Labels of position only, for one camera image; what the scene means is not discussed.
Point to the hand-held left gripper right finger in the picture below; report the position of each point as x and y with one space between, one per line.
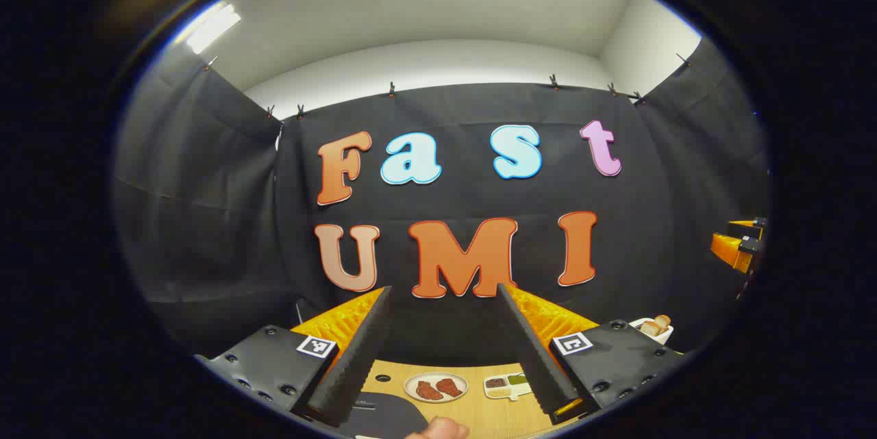
531 357

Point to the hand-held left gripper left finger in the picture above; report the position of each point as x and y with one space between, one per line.
356 357

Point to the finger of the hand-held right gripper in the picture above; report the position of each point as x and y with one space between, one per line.
733 252
745 223

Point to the dark grey rice cooker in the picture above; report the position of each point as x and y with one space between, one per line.
384 418

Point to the white divided bean dish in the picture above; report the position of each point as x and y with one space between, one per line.
503 387

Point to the white oval plate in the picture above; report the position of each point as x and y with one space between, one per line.
411 387

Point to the red meat slice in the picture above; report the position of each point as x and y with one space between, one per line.
450 387
429 391

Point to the toast bread slice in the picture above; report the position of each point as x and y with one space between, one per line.
663 320
649 329

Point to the white toaster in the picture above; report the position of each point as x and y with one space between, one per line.
661 337

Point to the black backdrop cloth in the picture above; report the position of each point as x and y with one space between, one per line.
226 220

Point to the row of black cloth clips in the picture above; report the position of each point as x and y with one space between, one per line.
391 90

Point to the ceiling light panel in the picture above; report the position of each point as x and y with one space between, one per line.
212 28

